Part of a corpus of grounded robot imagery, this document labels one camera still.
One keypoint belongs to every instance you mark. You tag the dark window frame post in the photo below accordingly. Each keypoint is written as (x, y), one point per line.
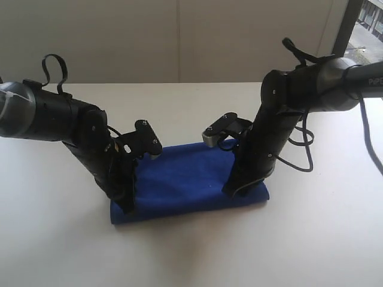
(347, 24)

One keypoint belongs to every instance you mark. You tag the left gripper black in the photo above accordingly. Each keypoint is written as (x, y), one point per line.
(119, 182)

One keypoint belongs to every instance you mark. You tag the blue microfiber towel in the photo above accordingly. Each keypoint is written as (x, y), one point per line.
(184, 179)

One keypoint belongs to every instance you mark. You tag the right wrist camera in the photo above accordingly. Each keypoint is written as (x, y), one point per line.
(227, 125)

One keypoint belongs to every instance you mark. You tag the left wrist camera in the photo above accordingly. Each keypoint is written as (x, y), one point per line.
(142, 140)

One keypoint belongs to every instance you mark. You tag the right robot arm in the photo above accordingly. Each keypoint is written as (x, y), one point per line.
(279, 131)

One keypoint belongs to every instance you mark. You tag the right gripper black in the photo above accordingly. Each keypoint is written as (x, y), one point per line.
(252, 164)

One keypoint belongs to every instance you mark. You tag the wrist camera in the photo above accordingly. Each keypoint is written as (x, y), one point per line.
(227, 125)
(142, 140)

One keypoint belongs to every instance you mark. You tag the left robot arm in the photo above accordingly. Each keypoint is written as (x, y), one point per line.
(28, 111)

